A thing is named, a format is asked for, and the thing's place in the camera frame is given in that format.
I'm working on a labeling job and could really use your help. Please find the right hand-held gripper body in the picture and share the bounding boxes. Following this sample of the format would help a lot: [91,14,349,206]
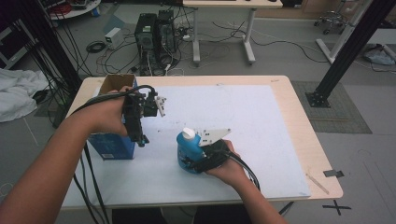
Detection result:
[194,128,233,174]

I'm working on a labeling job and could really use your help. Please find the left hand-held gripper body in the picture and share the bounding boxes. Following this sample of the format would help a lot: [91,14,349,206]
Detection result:
[121,91,167,143]

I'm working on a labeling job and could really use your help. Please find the blue bottle with white cap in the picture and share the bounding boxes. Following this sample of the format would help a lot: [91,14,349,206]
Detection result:
[176,127,208,175]

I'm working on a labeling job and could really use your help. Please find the person's right hand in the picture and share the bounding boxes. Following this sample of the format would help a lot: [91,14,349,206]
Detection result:
[204,139,250,189]

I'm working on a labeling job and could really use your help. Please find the person's left hand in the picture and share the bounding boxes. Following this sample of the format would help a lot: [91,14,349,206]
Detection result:
[72,86,134,138]

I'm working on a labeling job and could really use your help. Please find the blue cardboard box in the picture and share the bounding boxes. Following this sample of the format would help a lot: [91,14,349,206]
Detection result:
[87,73,138,161]

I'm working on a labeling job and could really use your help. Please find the white table mat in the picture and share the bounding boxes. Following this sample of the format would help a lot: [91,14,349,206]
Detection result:
[62,84,312,209]

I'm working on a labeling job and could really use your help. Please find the person's dark legs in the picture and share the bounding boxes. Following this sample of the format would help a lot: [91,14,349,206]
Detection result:
[111,204,253,224]

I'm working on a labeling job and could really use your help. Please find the small white device box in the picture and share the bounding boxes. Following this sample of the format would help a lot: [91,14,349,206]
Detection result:
[104,27,125,50]

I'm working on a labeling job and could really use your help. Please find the black computer tower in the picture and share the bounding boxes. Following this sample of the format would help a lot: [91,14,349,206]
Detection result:
[134,12,158,63]
[155,9,178,63]

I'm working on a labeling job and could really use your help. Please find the light wooden table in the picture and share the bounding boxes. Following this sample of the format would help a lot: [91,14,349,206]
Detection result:
[60,74,344,210]

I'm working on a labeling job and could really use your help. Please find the small black floor object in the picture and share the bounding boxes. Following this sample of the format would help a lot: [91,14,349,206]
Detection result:
[32,89,50,105]

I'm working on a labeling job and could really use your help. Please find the thin pale strip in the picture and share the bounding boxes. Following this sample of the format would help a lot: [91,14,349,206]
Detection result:
[306,173,331,195]

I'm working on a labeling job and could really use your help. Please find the round white table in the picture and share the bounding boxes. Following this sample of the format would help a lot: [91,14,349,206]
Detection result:
[46,0,102,21]

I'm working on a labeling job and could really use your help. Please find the white cloth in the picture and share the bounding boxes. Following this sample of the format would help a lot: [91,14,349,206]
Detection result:
[0,68,50,124]

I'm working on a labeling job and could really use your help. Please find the black tape piece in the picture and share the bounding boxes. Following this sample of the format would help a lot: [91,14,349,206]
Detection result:
[322,169,345,179]

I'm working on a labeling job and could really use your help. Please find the black tape cross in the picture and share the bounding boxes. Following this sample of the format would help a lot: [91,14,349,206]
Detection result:
[321,199,353,217]

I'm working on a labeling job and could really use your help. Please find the grey floor mat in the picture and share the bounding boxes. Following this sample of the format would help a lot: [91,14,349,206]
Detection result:
[292,80,373,134]

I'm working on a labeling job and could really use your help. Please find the white-legged desk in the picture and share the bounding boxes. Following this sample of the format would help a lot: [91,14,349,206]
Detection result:
[182,0,284,66]

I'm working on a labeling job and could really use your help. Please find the white metal stand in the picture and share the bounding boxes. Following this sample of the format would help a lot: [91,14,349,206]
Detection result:
[316,0,375,64]

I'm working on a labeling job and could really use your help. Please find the office chair base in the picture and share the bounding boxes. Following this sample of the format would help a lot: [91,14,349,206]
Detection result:
[313,10,348,35]

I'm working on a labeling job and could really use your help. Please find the blue-grey cloth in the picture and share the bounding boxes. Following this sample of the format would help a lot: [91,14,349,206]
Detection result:
[363,43,396,66]

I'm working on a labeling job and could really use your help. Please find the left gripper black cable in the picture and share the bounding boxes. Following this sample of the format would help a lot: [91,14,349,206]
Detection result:
[72,84,157,224]

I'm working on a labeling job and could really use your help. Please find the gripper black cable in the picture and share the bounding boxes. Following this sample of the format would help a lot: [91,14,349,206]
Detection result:
[228,150,295,217]
[72,84,157,224]

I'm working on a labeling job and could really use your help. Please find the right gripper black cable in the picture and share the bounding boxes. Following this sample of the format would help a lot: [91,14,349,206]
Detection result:
[228,150,295,217]

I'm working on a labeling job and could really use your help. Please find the tangle of floor cables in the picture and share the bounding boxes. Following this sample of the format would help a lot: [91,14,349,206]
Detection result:
[96,27,200,77]

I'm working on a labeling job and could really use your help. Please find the coiled black cable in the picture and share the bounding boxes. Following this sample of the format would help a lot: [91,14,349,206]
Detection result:
[85,40,107,54]

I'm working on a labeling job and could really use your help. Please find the black metal post with cables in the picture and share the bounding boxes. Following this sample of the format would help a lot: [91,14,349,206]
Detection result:
[18,0,83,94]

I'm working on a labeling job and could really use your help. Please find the long black floor cable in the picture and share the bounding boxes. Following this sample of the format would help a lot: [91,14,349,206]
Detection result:
[213,20,330,64]

